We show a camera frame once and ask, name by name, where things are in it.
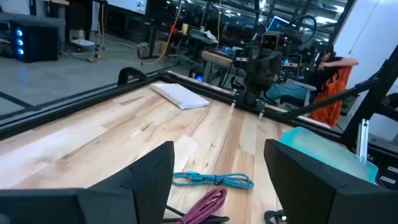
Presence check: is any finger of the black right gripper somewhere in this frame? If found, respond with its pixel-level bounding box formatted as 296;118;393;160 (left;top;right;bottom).
229;88;246;110
256;99;267;121

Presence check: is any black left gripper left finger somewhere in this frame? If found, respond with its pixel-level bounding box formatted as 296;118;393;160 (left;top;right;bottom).
0;141;175;224

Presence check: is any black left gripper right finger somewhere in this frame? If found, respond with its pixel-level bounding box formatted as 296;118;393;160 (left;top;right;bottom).
264;139;398;224

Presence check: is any teal braided USB-C cable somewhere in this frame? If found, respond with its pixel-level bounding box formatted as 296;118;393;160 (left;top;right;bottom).
172;170;255;190

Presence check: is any magenta braided USB-C cable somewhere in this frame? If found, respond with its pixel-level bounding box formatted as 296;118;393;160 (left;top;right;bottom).
175;187;230;224

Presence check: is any wooden workbench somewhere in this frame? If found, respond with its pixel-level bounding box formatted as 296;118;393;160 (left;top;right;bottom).
201;50;234;88

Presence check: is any translucent teal plastic bin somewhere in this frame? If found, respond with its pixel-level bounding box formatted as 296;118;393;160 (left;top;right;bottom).
279;126;379;184

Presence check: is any white notebook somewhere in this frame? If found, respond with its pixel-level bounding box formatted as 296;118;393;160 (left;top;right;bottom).
150;83;210;110

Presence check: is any person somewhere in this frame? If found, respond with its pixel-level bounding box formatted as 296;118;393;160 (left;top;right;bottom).
310;46;360;127

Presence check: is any black C-clamp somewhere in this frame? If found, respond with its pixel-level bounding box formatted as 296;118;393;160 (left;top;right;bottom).
117;67;149;86

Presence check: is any computer tower with blue lights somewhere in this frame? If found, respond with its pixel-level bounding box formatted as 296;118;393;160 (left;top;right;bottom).
9;20;60;63

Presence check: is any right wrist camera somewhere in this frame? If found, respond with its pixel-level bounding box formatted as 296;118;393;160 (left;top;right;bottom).
260;30;280;51

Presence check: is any silver aluminium extrusion post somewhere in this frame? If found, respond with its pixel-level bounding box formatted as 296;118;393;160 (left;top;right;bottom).
356;119;369;159

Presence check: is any black metal table frame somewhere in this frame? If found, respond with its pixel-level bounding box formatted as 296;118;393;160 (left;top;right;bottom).
0;46;398;184

